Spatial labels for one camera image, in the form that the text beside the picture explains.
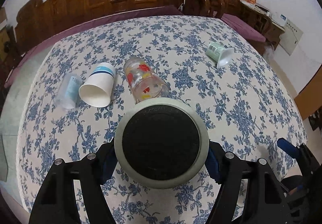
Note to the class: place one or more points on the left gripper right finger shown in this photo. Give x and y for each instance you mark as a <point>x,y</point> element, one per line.
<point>265,201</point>

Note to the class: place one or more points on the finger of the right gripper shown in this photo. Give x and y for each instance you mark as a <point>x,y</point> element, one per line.
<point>287,147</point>

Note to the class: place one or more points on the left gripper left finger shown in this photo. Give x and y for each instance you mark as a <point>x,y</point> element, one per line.
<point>56,202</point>

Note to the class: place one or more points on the cream steel thermos cup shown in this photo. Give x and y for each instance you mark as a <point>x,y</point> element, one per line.
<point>161,143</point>

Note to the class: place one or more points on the clear plastic cup blue label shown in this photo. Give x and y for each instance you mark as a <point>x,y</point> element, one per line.
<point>68,92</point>

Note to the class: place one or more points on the small green yogurt cup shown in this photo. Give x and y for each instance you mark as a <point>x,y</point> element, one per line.
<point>219,54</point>

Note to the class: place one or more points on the white paper cup blue stripes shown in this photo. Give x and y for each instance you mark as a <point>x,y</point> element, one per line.
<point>97,89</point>

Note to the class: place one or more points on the glass cup red flowers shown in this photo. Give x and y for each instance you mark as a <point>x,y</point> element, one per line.
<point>143,82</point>

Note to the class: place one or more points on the wooden side table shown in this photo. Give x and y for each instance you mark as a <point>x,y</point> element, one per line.
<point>274,33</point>

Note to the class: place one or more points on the purple armchair cushion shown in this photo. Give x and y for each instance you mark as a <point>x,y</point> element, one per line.
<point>242,28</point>

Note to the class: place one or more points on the blue floral tablecloth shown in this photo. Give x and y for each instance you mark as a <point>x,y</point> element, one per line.
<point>244,106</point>

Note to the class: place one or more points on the white wall distribution panel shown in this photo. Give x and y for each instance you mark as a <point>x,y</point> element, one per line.
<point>291,37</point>

